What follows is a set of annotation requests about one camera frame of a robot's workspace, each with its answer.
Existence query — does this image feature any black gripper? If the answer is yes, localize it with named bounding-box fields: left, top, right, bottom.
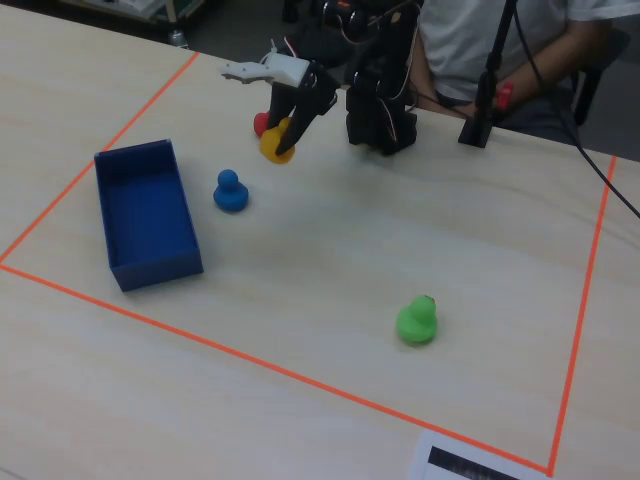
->
left=268, top=59, right=341, bottom=156

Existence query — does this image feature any yellow rubber duck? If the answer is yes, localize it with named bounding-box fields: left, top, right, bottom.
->
left=258, top=116, right=298, bottom=165

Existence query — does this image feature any red rubber duck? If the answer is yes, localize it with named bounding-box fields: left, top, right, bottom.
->
left=252, top=111, right=274, bottom=139

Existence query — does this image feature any blue rubber duck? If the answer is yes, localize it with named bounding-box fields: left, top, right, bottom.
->
left=212, top=168, right=251, bottom=214

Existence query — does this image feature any blue plastic box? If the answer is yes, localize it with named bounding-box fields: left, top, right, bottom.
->
left=93, top=138, right=206, bottom=294

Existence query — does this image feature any green rubber duck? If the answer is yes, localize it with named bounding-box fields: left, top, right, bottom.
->
left=395, top=294, right=440, bottom=348

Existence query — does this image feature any orange tape strip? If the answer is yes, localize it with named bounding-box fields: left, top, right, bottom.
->
left=546, top=154, right=618, bottom=477
left=0, top=262, right=554, bottom=477
left=0, top=50, right=202, bottom=266

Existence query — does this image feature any person in white shirt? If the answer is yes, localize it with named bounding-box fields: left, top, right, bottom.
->
left=413, top=0, right=634, bottom=147

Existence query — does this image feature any red clamp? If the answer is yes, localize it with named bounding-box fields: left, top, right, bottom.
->
left=495, top=81, right=516, bottom=113

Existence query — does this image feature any black chair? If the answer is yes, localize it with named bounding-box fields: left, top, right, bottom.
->
left=572, top=27, right=632, bottom=127

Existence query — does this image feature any white paper with black bar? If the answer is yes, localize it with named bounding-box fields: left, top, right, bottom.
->
left=408, top=429, right=552, bottom=480

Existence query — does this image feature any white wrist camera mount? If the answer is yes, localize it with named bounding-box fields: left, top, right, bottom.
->
left=220, top=51, right=313, bottom=87

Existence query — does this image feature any black camera stand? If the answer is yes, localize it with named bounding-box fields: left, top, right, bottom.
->
left=457, top=0, right=522, bottom=149

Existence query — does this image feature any thick black cable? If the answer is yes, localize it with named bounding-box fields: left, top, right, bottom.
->
left=511, top=0, right=640, bottom=220

